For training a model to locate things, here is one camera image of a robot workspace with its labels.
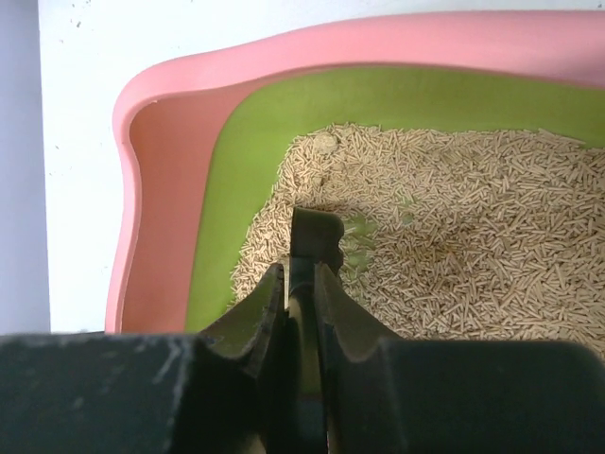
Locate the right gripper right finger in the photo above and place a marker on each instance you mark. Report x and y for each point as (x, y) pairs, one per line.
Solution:
(361, 402)

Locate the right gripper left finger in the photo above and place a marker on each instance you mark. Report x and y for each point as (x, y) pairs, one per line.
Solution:
(238, 382)

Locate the black litter scoop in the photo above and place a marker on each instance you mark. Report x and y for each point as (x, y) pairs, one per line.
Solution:
(314, 240)

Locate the pink litter box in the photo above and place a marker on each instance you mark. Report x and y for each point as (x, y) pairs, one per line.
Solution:
(200, 137)

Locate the beige cat litter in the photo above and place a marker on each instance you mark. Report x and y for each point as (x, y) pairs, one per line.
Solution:
(488, 235)

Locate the litter clump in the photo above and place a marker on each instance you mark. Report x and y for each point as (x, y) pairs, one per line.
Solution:
(325, 142)

